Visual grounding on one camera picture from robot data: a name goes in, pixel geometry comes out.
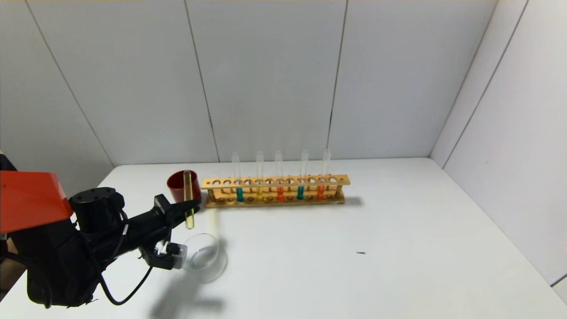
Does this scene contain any test tube with blue liquid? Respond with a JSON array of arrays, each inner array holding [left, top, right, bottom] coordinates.
[[232, 152, 245, 202], [297, 149, 309, 200]]

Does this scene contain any dark red cup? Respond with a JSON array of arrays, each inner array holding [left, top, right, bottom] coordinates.
[[167, 170, 203, 210]]

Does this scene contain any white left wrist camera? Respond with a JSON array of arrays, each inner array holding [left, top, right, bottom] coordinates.
[[141, 241, 188, 270]]

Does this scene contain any wooden test tube rack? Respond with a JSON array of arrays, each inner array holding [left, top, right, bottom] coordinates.
[[202, 175, 351, 209]]

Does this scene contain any thick black cable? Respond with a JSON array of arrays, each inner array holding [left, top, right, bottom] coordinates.
[[98, 265, 154, 307]]

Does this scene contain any test tube with orange liquid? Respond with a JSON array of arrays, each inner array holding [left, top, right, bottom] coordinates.
[[274, 151, 284, 202], [316, 148, 331, 200]]

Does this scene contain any clear glass spouted dish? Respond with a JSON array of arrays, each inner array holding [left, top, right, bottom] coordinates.
[[175, 233, 228, 283]]

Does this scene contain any test tube with yellow liquid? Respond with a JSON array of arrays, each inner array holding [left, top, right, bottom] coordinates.
[[256, 151, 265, 202], [183, 171, 196, 230]]

